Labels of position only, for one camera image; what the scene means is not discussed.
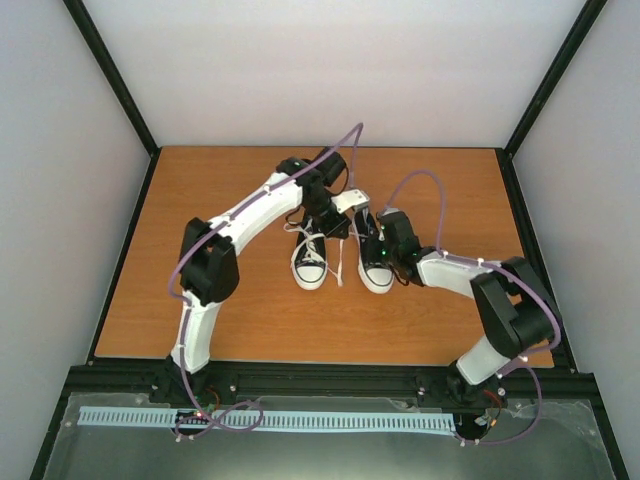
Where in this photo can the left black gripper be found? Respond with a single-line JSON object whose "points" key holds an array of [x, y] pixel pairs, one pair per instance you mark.
{"points": [[331, 229]]}

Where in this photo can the black sneaker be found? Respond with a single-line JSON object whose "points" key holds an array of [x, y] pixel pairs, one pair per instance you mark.
{"points": [[373, 271], [308, 282]]}

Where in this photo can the white shoelace of sneaker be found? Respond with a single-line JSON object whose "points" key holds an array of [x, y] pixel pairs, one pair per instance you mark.
{"points": [[309, 256], [343, 248]]}

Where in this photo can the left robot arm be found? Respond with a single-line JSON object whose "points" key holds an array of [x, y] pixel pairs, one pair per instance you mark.
{"points": [[207, 273]]}

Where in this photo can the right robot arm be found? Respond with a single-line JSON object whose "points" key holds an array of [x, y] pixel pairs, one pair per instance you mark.
{"points": [[517, 313]]}

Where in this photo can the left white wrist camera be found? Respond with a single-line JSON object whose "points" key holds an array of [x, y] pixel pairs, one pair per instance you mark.
{"points": [[352, 199]]}

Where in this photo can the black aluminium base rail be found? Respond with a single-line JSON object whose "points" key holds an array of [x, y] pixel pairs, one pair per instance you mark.
{"points": [[232, 382]]}

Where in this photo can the right black frame post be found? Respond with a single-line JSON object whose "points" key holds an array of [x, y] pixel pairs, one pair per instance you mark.
{"points": [[569, 47]]}

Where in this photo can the black frame post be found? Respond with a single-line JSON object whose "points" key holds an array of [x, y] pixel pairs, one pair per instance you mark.
{"points": [[100, 52], [569, 47]]}

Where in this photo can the white slotted cable duct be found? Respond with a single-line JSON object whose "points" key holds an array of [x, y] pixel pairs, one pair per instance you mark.
{"points": [[270, 421]]}

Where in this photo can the left black frame post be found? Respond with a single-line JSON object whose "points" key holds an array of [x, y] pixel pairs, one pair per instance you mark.
{"points": [[100, 52]]}

